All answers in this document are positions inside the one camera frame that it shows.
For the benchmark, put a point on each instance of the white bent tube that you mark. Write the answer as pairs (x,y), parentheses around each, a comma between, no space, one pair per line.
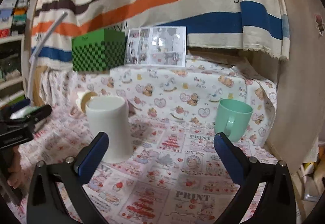
(42,46)

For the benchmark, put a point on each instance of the person's left hand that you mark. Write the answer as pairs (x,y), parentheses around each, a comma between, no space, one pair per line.
(14,170)

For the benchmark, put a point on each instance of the printed photo sheet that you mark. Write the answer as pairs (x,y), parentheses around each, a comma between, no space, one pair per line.
(157,46)

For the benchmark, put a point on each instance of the stack of coloured packets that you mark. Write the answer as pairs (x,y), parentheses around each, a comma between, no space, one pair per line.
(17,3)

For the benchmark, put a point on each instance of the bear print tablecloth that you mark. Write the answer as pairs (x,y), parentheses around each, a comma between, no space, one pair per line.
(165,112)

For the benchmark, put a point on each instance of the green black checkered box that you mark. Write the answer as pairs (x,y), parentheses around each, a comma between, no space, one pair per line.
(99,51)

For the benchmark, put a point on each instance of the white cup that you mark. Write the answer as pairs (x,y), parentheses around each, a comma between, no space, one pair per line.
(109,130)

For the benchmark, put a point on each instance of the small pink sticker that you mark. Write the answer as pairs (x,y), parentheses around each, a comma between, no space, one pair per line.
(319,23)

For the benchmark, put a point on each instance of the yellow and white packages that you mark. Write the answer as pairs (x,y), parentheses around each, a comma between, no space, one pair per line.
(312,173)

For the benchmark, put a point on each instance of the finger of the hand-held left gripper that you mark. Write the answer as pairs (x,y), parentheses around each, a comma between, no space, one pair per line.
(19,106)
(38,113)

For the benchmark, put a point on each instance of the brown wooden board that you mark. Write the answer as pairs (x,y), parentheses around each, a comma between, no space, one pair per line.
(297,81)

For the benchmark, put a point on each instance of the white shelf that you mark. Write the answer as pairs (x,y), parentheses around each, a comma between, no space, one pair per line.
(12,43)

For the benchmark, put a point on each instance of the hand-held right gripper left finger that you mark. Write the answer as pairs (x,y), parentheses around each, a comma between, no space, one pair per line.
(93,158)

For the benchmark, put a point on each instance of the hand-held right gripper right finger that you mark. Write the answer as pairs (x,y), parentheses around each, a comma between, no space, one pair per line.
(228,160)

